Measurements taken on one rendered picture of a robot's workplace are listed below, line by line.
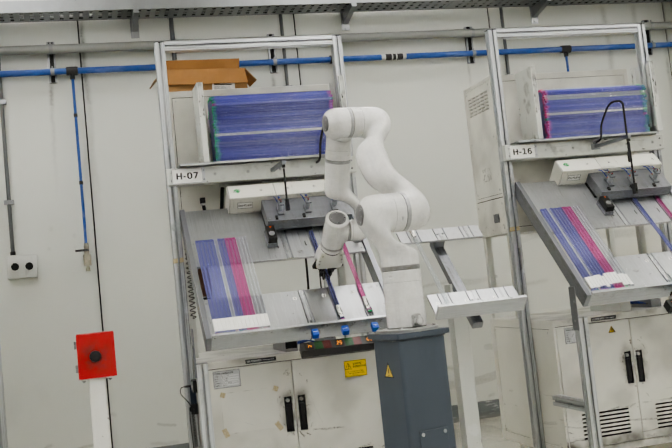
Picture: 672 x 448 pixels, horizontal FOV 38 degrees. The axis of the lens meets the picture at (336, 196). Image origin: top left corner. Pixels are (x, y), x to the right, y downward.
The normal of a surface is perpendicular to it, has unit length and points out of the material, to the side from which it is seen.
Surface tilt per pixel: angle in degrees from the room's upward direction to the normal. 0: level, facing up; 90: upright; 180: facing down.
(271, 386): 90
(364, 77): 90
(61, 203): 90
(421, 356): 90
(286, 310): 44
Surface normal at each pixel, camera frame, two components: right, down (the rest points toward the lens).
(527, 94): -0.96, 0.07
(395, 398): -0.88, 0.05
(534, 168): 0.25, -0.11
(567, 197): 0.10, -0.78
